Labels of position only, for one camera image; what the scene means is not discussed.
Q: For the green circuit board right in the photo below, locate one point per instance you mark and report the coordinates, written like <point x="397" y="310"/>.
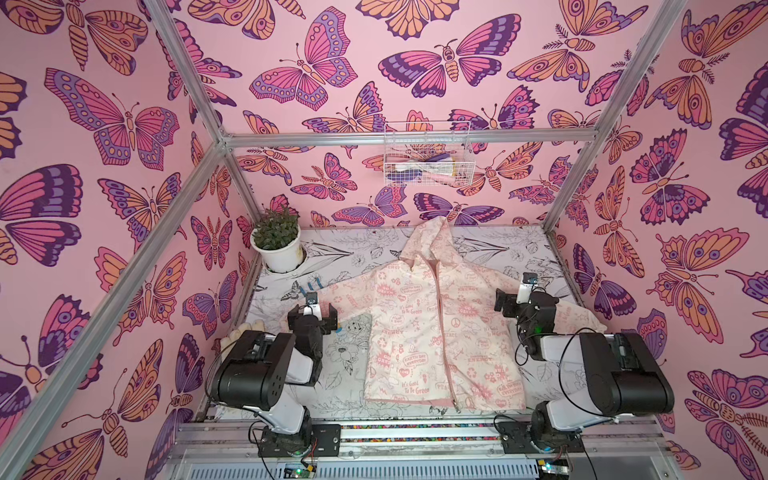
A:
<point x="553" y="469"/>

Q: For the beige work glove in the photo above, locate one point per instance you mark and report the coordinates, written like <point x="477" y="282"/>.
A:
<point x="227" y="343"/>

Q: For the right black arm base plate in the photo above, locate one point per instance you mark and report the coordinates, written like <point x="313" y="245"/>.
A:
<point x="522" y="438"/>

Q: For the pink printed hooded jacket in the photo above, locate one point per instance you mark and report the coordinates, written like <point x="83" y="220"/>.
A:
<point x="435" y="336"/>

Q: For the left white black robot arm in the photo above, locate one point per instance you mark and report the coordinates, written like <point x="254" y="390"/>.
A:
<point x="259" y="366"/>

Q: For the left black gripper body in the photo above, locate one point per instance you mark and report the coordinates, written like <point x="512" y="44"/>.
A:
<point x="325" y="325"/>

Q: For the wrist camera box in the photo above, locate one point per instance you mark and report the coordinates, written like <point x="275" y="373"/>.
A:
<point x="312" y="306"/>
<point x="527" y="285"/>

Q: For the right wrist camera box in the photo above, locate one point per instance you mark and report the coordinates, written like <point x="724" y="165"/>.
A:
<point x="527" y="285"/>

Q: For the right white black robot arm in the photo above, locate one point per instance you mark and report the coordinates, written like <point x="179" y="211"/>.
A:
<point x="622" y="377"/>

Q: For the white pot with green plant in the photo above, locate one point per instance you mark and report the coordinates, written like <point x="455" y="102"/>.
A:
<point x="276" y="237"/>

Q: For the white wire wall basket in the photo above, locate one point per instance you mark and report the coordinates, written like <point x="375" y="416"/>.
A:
<point x="428" y="158"/>

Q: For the green circuit board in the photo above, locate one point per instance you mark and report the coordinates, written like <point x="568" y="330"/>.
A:
<point x="553" y="469"/>
<point x="298" y="472"/>

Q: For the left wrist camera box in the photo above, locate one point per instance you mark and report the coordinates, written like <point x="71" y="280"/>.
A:
<point x="312" y="306"/>

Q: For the aluminium front rail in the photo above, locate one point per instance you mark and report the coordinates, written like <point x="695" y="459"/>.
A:
<point x="449" y="438"/>

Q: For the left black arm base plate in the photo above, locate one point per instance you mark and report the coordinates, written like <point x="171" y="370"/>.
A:
<point x="323" y="440"/>

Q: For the green circuit board left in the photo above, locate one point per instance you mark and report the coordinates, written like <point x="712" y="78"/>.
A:
<point x="298" y="472"/>

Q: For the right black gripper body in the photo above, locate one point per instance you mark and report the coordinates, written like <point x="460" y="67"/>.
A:
<point x="507" y="302"/>

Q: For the blue garden fork yellow handle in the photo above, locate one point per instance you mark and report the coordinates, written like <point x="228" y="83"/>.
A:
<point x="310" y="284"/>

